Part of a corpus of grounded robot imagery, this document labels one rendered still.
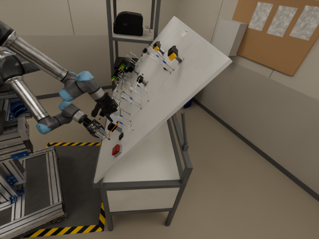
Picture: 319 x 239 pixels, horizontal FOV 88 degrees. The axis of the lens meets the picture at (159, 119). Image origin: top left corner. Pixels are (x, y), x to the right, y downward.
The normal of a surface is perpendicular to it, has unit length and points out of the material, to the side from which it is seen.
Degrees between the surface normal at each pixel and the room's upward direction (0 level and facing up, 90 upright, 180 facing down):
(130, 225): 0
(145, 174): 0
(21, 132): 90
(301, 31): 90
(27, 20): 90
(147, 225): 0
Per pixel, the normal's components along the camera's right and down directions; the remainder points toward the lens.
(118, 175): 0.11, -0.78
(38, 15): 0.50, 0.58
